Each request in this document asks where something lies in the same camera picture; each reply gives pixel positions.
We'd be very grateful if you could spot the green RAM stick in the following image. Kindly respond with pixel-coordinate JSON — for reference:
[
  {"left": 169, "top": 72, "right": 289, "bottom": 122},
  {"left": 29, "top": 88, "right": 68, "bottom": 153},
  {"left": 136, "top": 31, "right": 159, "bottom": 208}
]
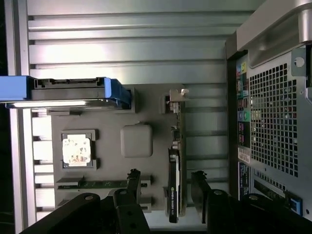
[{"left": 57, "top": 179, "right": 130, "bottom": 190}]

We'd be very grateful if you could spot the open PC case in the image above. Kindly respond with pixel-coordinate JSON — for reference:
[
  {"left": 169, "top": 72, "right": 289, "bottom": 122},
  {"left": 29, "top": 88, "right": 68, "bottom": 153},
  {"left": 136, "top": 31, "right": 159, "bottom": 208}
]
[{"left": 225, "top": 0, "right": 312, "bottom": 217}]

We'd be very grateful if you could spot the hard disk in blue carrier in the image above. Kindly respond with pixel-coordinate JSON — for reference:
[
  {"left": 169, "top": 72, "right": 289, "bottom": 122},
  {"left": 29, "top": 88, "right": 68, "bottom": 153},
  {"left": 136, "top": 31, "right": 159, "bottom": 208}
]
[{"left": 0, "top": 75, "right": 132, "bottom": 110}]

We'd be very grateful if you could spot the silver CPU chip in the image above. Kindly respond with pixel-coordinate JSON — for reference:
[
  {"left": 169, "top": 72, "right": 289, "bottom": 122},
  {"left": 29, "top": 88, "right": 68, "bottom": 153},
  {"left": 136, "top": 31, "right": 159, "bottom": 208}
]
[{"left": 62, "top": 136, "right": 94, "bottom": 168}]

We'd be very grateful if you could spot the grey parts rack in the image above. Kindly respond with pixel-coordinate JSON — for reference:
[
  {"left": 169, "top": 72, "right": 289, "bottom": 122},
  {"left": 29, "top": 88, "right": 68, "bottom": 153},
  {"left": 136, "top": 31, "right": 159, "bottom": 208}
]
[{"left": 46, "top": 84, "right": 190, "bottom": 220}]

